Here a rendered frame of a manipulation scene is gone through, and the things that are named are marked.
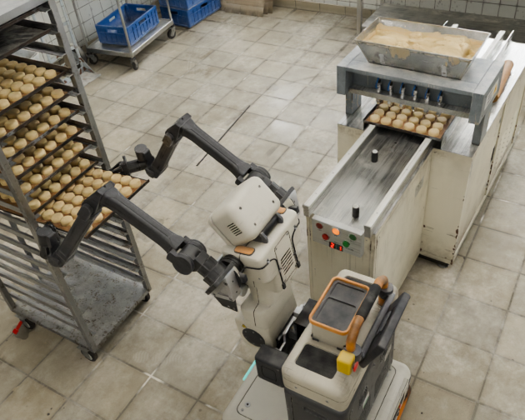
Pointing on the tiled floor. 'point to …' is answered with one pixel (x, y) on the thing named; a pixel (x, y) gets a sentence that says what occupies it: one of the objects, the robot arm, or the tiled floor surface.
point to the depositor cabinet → (458, 159)
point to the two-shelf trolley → (127, 39)
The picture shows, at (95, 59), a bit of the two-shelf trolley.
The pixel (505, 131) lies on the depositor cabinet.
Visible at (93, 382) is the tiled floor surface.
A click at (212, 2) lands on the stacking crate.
